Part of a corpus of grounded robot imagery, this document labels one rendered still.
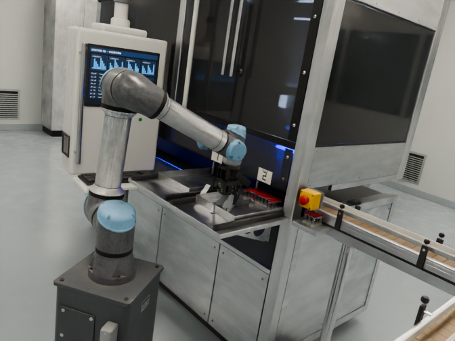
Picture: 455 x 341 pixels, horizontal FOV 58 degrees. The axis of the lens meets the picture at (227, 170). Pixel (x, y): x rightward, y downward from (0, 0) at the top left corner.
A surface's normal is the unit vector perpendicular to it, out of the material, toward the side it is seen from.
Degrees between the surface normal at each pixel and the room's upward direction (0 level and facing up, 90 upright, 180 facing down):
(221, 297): 90
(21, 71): 90
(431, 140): 90
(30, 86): 90
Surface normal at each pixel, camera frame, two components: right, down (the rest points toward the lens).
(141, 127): 0.60, 0.29
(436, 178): -0.74, 0.07
